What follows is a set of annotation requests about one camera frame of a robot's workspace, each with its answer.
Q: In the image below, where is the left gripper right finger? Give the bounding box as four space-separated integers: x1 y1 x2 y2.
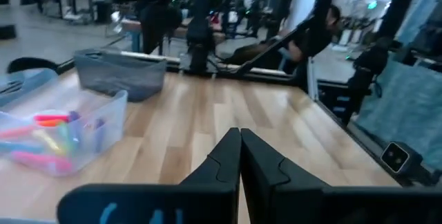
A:
240 129 442 224

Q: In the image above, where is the person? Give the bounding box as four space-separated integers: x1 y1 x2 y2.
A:
226 4 345 66

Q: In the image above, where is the slim yellow highlighter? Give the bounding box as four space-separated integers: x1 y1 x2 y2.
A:
32 130 66 154

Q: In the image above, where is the red-pink highlighter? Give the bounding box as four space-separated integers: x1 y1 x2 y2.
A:
34 113 72 123

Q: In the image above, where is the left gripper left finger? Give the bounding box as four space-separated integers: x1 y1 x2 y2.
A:
57 128 242 224

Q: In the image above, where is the white frame bracket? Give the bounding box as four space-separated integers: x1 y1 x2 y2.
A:
306 57 319 101

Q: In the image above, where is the clear plastic bin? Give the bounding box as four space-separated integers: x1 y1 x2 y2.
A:
0 67 128 178

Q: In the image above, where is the orange highlighter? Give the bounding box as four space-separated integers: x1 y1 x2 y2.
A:
36 119 66 128

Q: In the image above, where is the blue highlighter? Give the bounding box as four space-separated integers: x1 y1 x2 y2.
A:
0 140 35 154

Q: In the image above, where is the black clamp handle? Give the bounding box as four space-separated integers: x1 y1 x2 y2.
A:
6 57 75 75

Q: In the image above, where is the small black table camera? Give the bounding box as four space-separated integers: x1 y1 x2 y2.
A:
379 140 425 176

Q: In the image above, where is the dark grey plastic bin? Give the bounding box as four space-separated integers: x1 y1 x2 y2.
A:
73 48 169 103

